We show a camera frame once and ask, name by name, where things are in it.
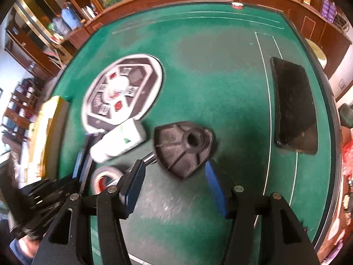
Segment octagonal grey game board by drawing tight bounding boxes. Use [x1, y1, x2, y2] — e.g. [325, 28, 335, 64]
[82, 54, 164, 133]

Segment yellow cardboard box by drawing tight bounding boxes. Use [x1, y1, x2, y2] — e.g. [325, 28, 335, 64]
[29, 95, 70, 178]

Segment black rectangular tray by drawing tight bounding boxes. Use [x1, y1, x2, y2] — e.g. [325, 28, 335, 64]
[270, 57, 318, 155]

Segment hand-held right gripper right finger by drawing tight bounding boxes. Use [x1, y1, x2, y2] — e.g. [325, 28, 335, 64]
[205, 159, 320, 265]

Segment purple boxes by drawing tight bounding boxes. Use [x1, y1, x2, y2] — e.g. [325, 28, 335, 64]
[321, 0, 337, 23]

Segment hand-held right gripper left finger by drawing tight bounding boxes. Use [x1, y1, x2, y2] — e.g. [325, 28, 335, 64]
[32, 159, 146, 265]

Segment blue water bottle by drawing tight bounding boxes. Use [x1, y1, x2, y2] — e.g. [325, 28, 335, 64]
[61, 2, 84, 31]

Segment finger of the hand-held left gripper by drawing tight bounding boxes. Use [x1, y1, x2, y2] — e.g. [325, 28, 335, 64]
[72, 132, 97, 194]

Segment tape roll with orange core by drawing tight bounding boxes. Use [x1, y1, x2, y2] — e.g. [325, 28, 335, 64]
[91, 166, 124, 195]

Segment cream round stool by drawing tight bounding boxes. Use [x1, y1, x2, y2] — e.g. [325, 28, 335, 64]
[304, 38, 329, 68]

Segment metal rod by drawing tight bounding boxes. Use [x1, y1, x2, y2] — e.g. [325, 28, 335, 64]
[142, 153, 158, 167]

